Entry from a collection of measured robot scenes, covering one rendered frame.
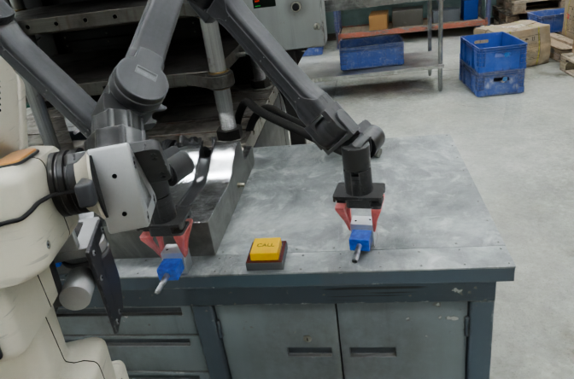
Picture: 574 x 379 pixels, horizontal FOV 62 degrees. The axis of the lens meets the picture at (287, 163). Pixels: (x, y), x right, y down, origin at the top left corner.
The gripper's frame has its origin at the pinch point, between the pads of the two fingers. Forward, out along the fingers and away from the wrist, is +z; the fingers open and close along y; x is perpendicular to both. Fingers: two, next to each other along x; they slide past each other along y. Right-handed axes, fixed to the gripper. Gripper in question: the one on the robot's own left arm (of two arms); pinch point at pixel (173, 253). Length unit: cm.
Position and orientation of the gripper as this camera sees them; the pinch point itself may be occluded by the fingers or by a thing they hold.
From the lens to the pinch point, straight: 109.0
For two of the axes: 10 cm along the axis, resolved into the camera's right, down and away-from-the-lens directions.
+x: -1.4, 4.3, -8.9
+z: 1.4, 9.0, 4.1
